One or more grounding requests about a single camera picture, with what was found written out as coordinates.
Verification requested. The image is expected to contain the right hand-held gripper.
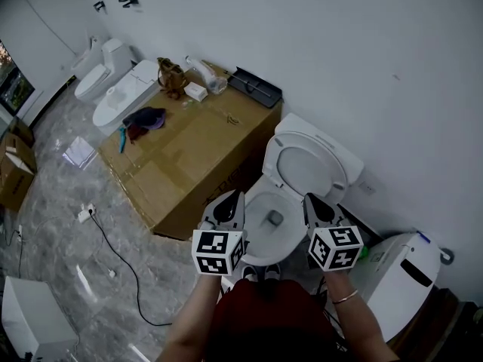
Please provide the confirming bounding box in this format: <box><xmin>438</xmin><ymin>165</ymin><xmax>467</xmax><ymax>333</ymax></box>
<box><xmin>303</xmin><ymin>193</ymin><xmax>365</xmax><ymax>274</ymax></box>

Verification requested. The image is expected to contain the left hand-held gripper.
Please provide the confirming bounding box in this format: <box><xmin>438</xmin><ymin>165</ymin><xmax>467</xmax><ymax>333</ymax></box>
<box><xmin>191</xmin><ymin>190</ymin><xmax>248</xmax><ymax>278</ymax></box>

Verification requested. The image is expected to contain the person's right forearm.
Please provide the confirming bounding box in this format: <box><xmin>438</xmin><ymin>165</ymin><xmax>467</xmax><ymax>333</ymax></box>
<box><xmin>323</xmin><ymin>269</ymin><xmax>401</xmax><ymax>362</ymax></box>

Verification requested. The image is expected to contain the person's left forearm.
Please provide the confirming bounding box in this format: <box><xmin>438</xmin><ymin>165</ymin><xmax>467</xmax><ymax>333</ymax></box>
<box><xmin>156</xmin><ymin>275</ymin><xmax>222</xmax><ymax>362</ymax></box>

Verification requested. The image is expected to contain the white toilet lid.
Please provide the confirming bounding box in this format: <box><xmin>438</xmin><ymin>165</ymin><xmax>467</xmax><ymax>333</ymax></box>
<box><xmin>277</xmin><ymin>146</ymin><xmax>336</xmax><ymax>199</ymax></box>

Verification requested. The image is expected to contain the white toilet with black slot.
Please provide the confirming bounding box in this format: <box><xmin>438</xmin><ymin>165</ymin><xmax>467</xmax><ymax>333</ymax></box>
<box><xmin>356</xmin><ymin>231</ymin><xmax>441</xmax><ymax>343</ymax></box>

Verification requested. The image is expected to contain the white toilet with flat lid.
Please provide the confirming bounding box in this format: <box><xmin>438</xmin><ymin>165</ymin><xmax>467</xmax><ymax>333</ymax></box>
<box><xmin>92</xmin><ymin>59</ymin><xmax>162</xmax><ymax>137</ymax></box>

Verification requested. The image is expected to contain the white toilet with tall tank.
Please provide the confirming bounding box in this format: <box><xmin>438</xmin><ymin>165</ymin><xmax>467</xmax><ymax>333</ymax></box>
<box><xmin>74</xmin><ymin>38</ymin><xmax>133</xmax><ymax>106</ymax></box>

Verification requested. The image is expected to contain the person's left shoe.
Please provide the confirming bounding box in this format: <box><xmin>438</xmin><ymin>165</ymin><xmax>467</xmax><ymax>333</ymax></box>
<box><xmin>241</xmin><ymin>265</ymin><xmax>261</xmax><ymax>283</ymax></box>

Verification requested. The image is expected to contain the large brown cardboard box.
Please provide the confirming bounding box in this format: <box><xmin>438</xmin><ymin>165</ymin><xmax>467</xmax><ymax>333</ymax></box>
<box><xmin>97</xmin><ymin>59</ymin><xmax>283</xmax><ymax>241</ymax></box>

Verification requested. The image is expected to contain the person's dark red skirt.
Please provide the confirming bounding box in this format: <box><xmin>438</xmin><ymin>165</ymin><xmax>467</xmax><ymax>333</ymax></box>
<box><xmin>205</xmin><ymin>279</ymin><xmax>340</xmax><ymax>362</ymax></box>

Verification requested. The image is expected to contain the dark red cloth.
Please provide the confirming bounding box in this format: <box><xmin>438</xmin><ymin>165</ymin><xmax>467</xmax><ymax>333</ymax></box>
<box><xmin>126</xmin><ymin>124</ymin><xmax>148</xmax><ymax>145</ymax></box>

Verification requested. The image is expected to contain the dark purple cloth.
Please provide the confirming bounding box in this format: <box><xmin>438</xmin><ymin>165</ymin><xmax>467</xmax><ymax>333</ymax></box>
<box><xmin>122</xmin><ymin>106</ymin><xmax>168</xmax><ymax>130</ymax></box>

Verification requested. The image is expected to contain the small white box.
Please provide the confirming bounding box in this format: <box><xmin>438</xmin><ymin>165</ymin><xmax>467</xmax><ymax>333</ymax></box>
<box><xmin>183</xmin><ymin>81</ymin><xmax>208</xmax><ymax>102</ymax></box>

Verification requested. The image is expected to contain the black metal tray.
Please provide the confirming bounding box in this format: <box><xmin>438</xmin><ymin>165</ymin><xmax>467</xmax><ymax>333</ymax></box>
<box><xmin>228</xmin><ymin>66</ymin><xmax>283</xmax><ymax>109</ymax></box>

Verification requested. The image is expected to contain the clear plastic wrapped tube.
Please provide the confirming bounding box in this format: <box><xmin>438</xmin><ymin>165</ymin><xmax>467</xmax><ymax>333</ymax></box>
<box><xmin>184</xmin><ymin>54</ymin><xmax>229</xmax><ymax>96</ymax></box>

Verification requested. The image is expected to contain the brown bag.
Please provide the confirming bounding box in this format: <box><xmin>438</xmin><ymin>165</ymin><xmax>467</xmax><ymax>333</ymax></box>
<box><xmin>156</xmin><ymin>57</ymin><xmax>186</xmax><ymax>100</ymax></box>

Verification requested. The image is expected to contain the shiny white sheet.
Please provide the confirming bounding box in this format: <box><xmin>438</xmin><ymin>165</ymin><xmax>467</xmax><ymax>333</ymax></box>
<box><xmin>62</xmin><ymin>136</ymin><xmax>97</xmax><ymax>169</ymax></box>

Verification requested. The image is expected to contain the small open cardboard box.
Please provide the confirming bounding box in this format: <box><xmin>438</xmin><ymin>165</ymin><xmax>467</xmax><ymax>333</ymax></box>
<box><xmin>0</xmin><ymin>132</ymin><xmax>38</xmax><ymax>213</ymax></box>

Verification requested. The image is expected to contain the white box-shaped appliance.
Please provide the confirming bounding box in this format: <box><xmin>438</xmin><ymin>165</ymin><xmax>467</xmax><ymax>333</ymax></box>
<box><xmin>1</xmin><ymin>276</ymin><xmax>79</xmax><ymax>362</ymax></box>

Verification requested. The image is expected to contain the small closed cardboard box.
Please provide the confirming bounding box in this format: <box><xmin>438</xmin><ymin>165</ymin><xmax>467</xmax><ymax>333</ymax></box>
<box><xmin>7</xmin><ymin>117</ymin><xmax>37</xmax><ymax>149</ymax></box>

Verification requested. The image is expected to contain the dark framed window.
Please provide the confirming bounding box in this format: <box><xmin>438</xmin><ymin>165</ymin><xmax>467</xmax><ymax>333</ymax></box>
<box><xmin>0</xmin><ymin>39</ymin><xmax>35</xmax><ymax>116</ymax></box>

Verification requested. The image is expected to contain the thin metal bracelet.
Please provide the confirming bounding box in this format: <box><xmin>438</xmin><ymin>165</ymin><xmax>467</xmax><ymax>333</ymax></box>
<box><xmin>331</xmin><ymin>288</ymin><xmax>358</xmax><ymax>305</ymax></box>

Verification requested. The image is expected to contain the long black floor cable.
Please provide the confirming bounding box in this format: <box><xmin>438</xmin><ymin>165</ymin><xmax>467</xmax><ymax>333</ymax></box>
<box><xmin>89</xmin><ymin>212</ymin><xmax>174</xmax><ymax>327</ymax></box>

